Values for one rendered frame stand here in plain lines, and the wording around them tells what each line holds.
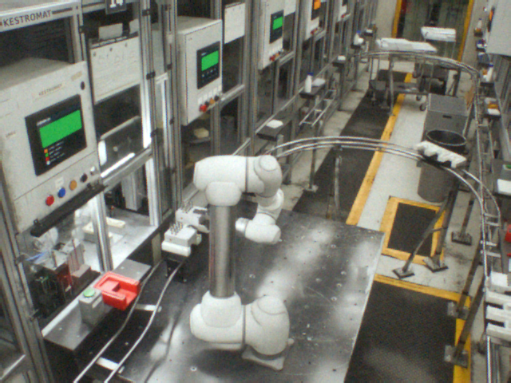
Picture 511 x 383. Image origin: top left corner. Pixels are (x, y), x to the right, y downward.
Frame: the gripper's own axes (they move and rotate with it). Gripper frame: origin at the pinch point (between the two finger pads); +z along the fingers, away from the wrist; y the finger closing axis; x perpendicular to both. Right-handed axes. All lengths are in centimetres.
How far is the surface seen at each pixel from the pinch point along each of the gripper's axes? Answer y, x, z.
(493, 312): -7, 5, -141
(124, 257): -5.5, 37.9, 19.0
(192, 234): -3.5, 10.9, -1.3
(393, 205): -94, -224, -85
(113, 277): 0, 57, 11
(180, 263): -15.2, 20.5, 0.5
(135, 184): 10.6, 2.1, 35.4
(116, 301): -2, 67, 3
